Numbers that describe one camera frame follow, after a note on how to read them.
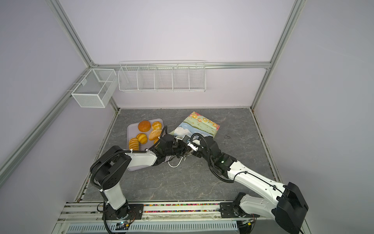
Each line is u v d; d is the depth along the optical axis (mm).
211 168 569
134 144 957
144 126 1050
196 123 906
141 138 984
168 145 737
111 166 489
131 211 734
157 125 1050
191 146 656
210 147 543
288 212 382
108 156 521
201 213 741
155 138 988
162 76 990
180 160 846
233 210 656
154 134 991
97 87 1023
